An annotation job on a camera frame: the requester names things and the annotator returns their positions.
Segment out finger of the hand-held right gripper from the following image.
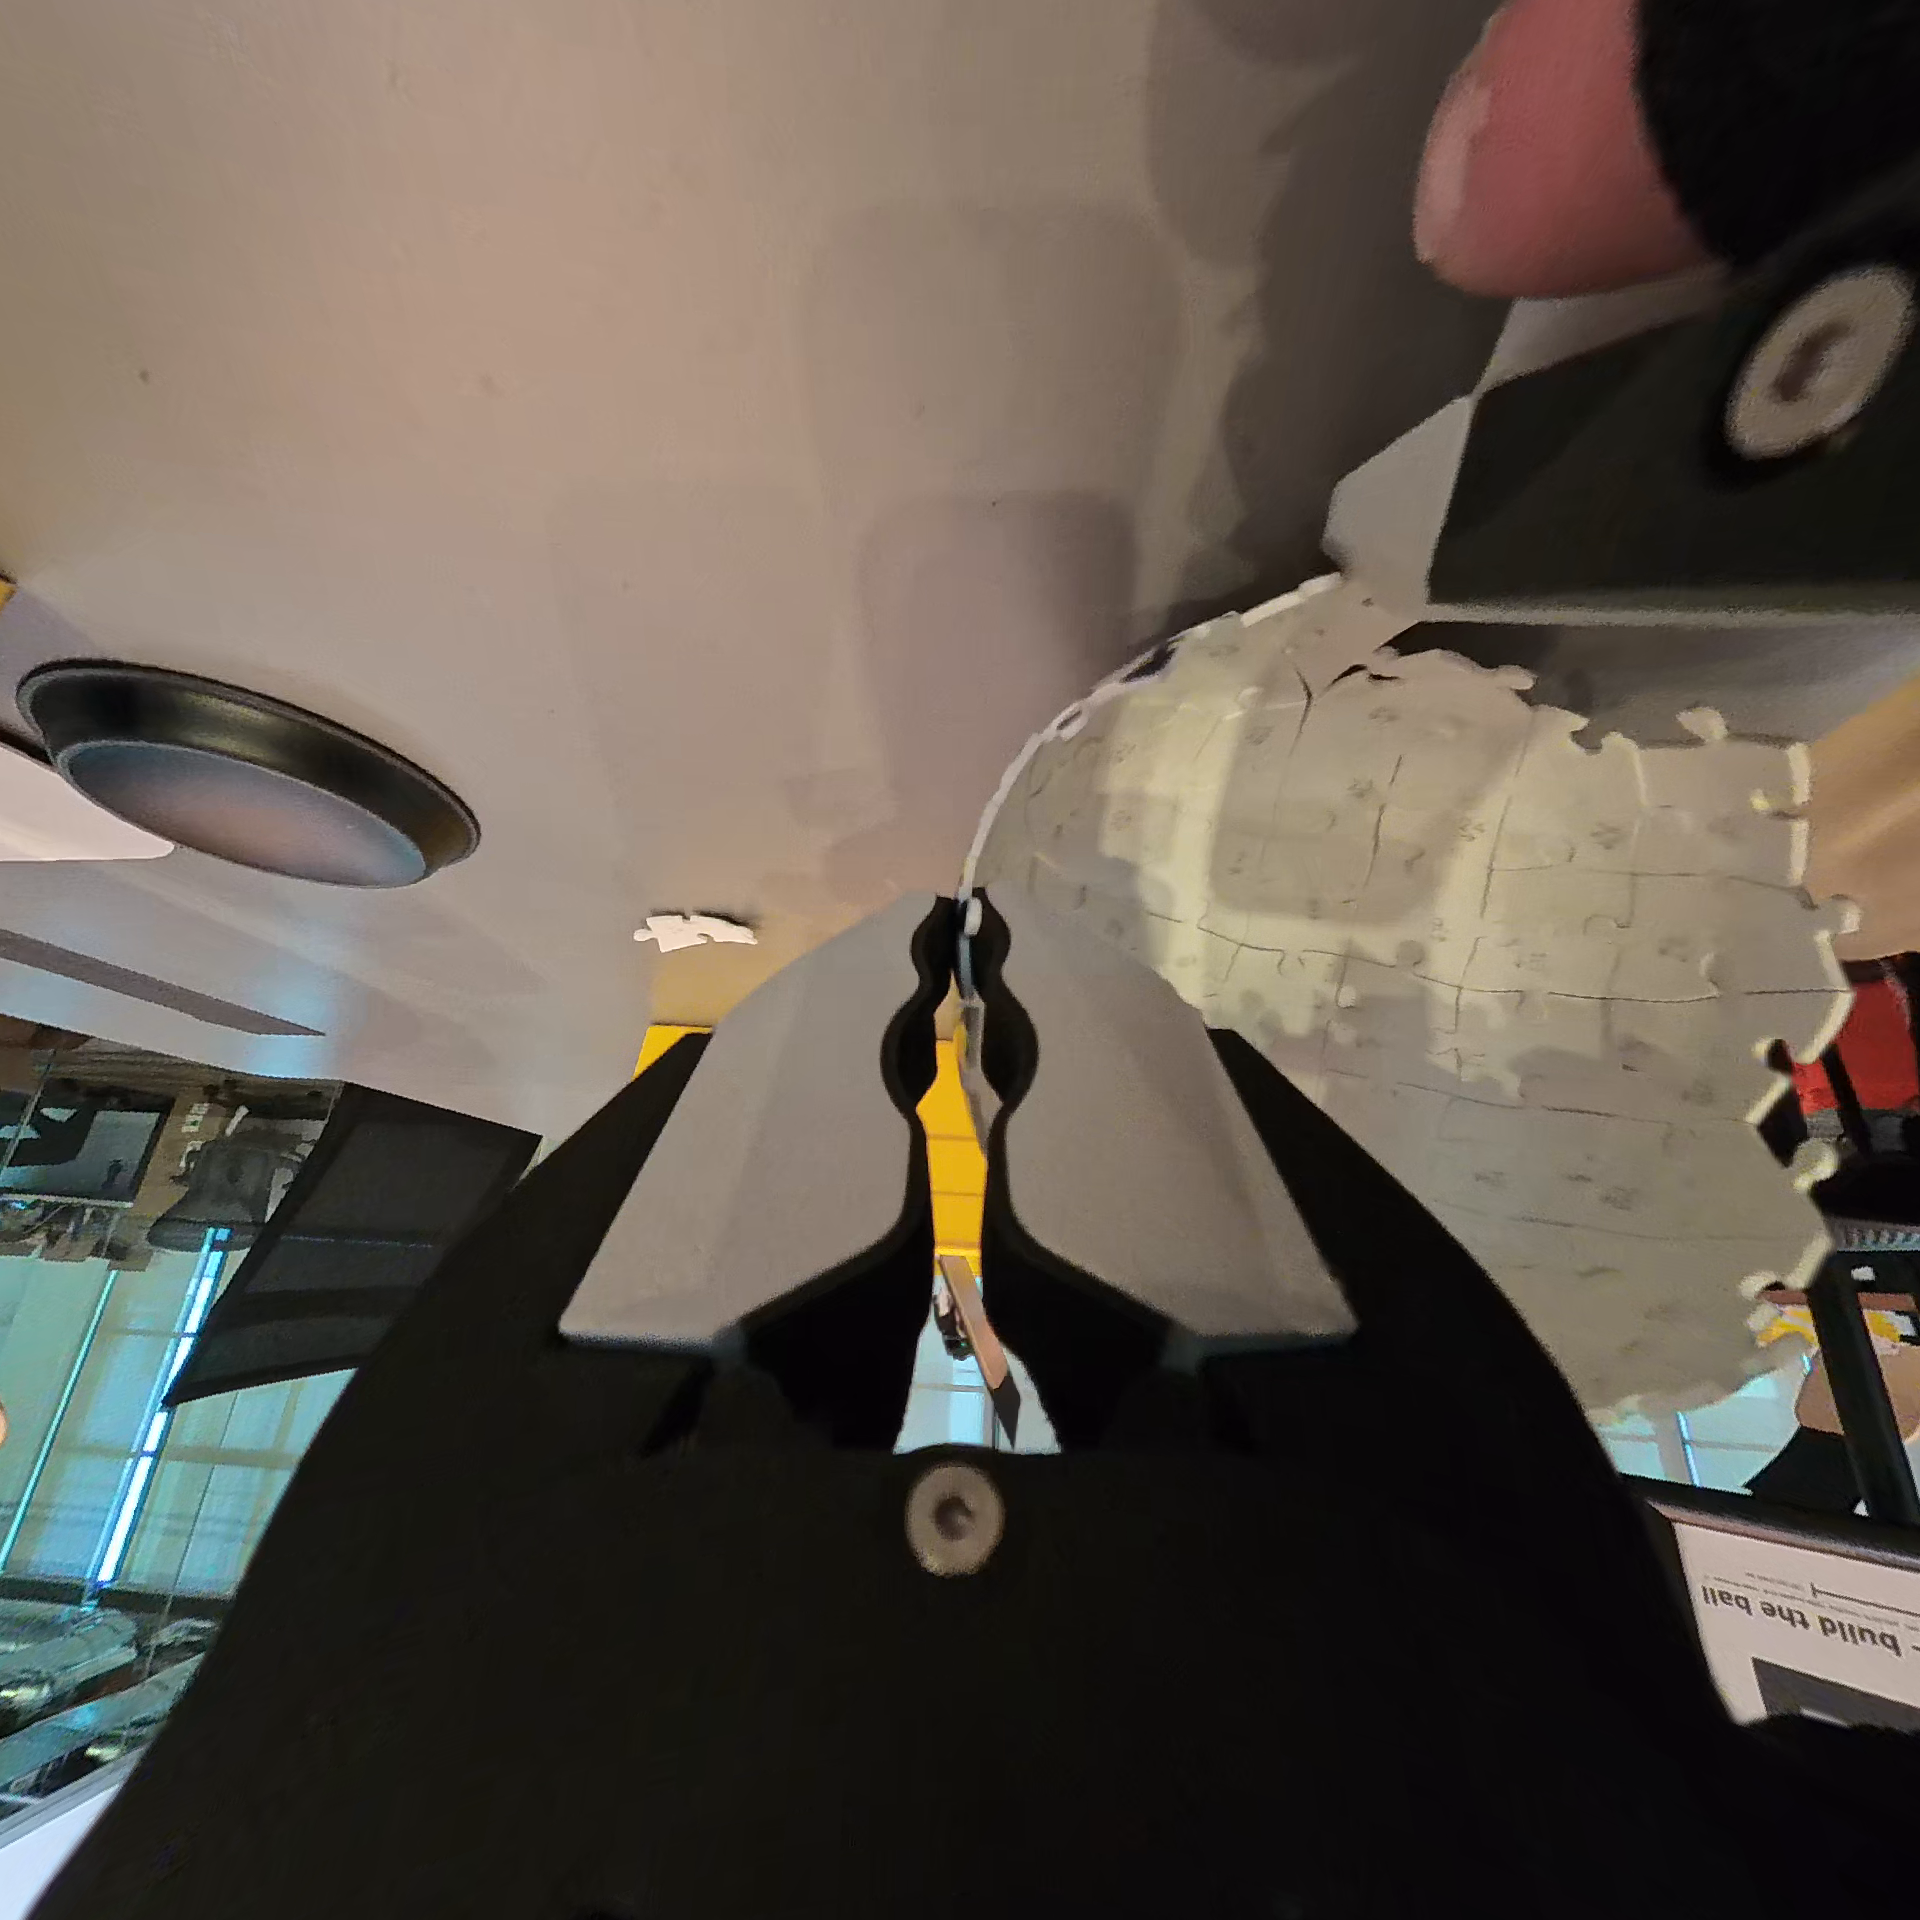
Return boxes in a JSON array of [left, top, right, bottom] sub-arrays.
[[1328, 262, 1920, 752]]

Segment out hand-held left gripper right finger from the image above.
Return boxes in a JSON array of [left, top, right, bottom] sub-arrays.
[[976, 884, 1361, 1453]]

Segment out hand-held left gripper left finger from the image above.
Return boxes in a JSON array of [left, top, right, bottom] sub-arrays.
[[553, 890, 948, 1453]]

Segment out partly built puzzle ball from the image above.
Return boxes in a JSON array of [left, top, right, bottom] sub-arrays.
[[954, 575, 1863, 1426]]

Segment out black round ball stand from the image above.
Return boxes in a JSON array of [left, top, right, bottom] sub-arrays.
[[15, 664, 482, 890]]

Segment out person's right hand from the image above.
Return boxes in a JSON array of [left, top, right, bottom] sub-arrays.
[[1417, 0, 1721, 297]]

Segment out yellow box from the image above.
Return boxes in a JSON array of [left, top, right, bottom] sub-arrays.
[[630, 1024, 994, 1256]]

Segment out bronze bell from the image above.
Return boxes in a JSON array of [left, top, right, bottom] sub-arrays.
[[152, 1118, 256, 1256]]

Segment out orange padded panel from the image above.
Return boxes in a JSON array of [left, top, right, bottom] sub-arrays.
[[1794, 952, 1920, 1126]]

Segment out printed task sign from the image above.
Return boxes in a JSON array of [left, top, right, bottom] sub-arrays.
[[1651, 1483, 1920, 1731]]

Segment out white stand base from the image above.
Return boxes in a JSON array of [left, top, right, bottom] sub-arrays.
[[0, 739, 179, 862]]

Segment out cartoon wall poster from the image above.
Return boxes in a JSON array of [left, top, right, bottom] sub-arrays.
[[1737, 1259, 1920, 1517]]

